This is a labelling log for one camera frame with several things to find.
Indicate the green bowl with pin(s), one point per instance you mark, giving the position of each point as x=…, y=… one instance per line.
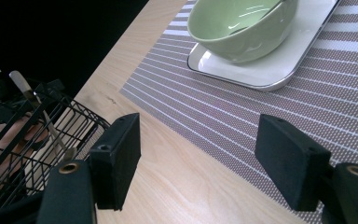
x=245, y=46

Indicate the white square plate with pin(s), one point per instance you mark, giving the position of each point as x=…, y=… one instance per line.
x=276, y=71

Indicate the striped placemat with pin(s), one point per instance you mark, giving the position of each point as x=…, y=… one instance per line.
x=214, y=118

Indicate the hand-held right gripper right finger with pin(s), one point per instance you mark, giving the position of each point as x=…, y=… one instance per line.
x=289, y=165

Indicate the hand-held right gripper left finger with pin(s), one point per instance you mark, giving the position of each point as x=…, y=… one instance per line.
x=118, y=161

